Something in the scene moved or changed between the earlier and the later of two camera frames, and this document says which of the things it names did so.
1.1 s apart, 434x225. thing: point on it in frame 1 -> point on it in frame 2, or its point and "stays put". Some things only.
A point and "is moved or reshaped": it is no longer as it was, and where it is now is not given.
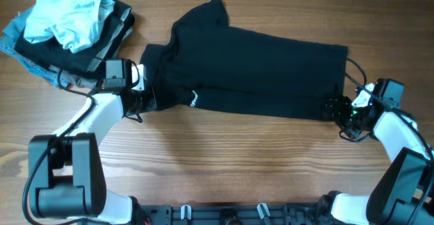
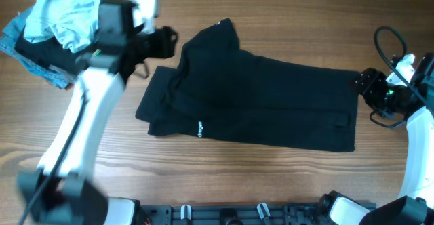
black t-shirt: x=204 y=63 is moved or reshaped
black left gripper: x=148 y=96 -> x=163 y=43
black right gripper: x=335 y=108 -> x=370 y=80
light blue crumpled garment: x=74 y=19 stays put
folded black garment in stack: x=57 y=55 stays put
